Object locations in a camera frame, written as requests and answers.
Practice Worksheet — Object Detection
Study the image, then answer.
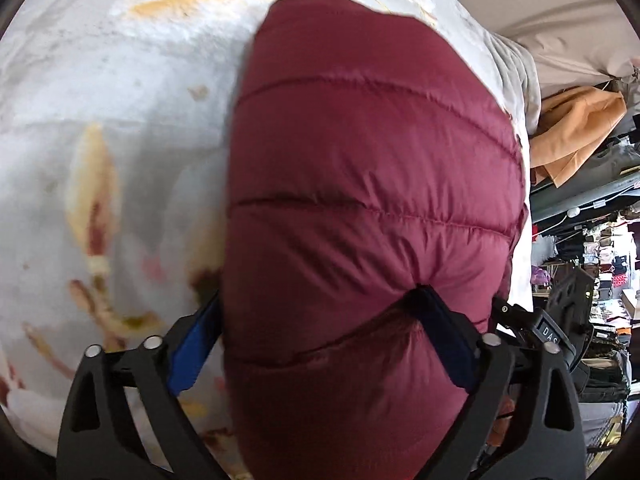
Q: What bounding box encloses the beige fabric drape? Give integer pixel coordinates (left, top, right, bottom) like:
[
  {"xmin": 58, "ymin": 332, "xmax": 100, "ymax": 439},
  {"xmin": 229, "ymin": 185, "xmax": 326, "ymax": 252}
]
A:
[{"xmin": 459, "ymin": 0, "xmax": 639, "ymax": 98}]

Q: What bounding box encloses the orange cloth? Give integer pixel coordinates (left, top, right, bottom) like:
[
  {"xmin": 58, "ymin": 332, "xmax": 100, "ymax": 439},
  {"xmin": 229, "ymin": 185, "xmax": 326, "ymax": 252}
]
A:
[{"xmin": 529, "ymin": 87, "xmax": 627, "ymax": 188}]

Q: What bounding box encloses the maroon quilted puffer jacket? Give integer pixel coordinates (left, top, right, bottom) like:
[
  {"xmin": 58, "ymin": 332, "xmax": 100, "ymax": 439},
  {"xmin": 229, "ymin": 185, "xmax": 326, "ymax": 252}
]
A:
[{"xmin": 221, "ymin": 0, "xmax": 526, "ymax": 479}]

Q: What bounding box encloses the white floral fleece blanket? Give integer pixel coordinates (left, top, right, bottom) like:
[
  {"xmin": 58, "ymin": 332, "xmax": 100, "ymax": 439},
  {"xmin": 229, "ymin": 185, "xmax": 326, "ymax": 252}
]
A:
[{"xmin": 1, "ymin": 0, "xmax": 541, "ymax": 457}]

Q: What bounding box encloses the person's right hand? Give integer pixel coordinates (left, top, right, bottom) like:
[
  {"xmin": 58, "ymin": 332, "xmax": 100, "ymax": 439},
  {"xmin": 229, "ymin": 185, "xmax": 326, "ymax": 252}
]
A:
[{"xmin": 486, "ymin": 396, "xmax": 515, "ymax": 446}]

